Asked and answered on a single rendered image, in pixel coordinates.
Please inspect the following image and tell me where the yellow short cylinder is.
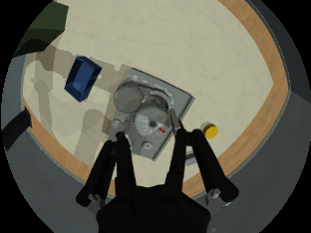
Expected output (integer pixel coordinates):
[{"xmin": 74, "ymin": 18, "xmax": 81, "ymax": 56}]
[{"xmin": 203, "ymin": 123, "xmax": 218, "ymax": 139}]

